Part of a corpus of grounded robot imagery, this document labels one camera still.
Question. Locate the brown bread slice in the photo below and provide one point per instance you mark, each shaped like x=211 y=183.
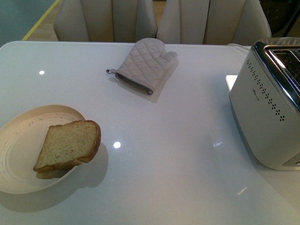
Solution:
x=69 y=145

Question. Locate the cream round plate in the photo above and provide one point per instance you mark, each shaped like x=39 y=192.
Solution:
x=21 y=140

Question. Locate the silver white toaster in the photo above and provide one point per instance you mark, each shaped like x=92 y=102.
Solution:
x=265 y=100

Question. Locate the grey quilted oven mitt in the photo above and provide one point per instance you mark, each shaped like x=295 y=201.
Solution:
x=146 y=65

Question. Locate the beige right chair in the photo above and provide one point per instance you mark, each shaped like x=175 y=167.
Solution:
x=213 y=22

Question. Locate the beige chair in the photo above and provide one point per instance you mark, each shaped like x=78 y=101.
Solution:
x=213 y=22
x=105 y=21

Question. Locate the beige left chair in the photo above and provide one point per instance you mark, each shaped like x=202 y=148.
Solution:
x=105 y=21

